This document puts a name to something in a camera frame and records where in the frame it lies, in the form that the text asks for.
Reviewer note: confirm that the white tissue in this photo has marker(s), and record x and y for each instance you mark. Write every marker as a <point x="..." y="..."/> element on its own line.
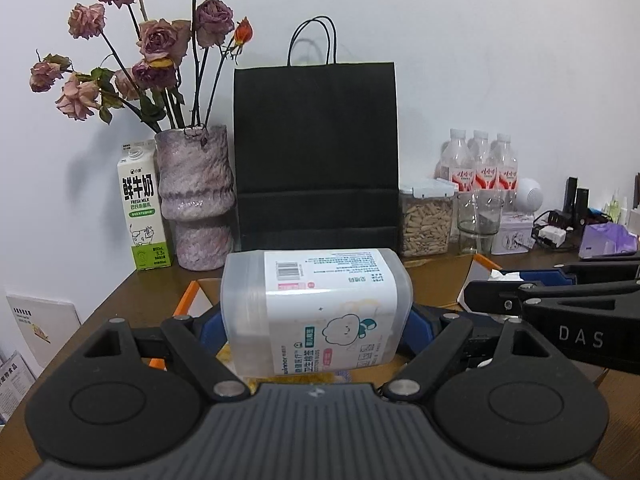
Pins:
<point x="502" y="275"/>

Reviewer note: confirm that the white booklet against wall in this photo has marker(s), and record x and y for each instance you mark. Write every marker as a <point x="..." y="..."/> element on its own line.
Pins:
<point x="42" y="327"/>

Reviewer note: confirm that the white round device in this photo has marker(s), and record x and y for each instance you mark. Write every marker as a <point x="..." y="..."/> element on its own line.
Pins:
<point x="530" y="195"/>

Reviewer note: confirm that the purple ceramic vase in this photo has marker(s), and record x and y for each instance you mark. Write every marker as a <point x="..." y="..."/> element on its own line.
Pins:
<point x="195" y="195"/>

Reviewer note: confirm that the stack of printed papers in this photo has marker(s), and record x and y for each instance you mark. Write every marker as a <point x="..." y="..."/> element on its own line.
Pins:
<point x="15" y="385"/>

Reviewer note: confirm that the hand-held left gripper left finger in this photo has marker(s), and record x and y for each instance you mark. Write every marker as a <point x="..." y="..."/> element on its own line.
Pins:
<point x="210" y="332"/>

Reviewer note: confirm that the clear glass cup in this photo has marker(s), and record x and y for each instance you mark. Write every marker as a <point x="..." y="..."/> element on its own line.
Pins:
<point x="480" y="222"/>

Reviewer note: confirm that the white green milk carton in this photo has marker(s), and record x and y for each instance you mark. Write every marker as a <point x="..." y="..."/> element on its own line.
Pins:
<point x="142" y="205"/>

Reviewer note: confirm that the orange-edged cardboard box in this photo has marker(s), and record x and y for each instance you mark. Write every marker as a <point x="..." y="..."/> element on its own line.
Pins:
<point x="475" y="275"/>

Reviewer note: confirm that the small cosmetic bottles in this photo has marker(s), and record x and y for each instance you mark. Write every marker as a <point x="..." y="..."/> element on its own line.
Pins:
<point x="617" y="207"/>

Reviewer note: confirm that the black paper bag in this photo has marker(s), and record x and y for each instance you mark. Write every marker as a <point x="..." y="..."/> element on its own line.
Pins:
<point x="315" y="150"/>

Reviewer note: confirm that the clear seed container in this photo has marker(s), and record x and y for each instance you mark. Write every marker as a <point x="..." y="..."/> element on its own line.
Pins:
<point x="425" y="225"/>

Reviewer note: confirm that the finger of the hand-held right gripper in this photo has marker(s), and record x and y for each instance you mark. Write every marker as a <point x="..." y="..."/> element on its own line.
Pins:
<point x="542" y="276"/>
<point x="492" y="297"/>

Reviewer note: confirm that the clear cotton swab box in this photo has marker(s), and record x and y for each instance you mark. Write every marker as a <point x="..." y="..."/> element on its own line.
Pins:
<point x="320" y="310"/>

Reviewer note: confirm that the dried pink rose bouquet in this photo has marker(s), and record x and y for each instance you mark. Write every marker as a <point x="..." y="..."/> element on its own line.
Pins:
<point x="160" y="40"/>

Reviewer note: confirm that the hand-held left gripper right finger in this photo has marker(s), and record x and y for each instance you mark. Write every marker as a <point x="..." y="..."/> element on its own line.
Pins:
<point x="419" y="332"/>

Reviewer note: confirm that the black power adapters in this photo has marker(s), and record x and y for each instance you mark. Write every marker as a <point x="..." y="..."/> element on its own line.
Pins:
<point x="577" y="205"/>

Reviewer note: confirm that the wooden desktop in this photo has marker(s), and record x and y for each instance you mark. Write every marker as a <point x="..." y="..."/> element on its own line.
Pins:
<point x="125" y="300"/>

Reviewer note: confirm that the white charger plug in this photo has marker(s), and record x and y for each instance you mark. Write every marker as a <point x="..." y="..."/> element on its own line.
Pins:
<point x="552" y="236"/>

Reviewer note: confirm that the purple tissue pack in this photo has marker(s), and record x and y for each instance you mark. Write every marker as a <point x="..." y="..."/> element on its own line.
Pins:
<point x="610" y="240"/>

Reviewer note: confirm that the clear red-label water bottle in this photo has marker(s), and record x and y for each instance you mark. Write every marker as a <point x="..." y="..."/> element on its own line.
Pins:
<point x="482" y="167"/>
<point x="457" y="165"/>
<point x="505" y="170"/>

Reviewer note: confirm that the white printed tin box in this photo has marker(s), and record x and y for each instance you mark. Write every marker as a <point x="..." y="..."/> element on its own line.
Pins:
<point x="510" y="235"/>

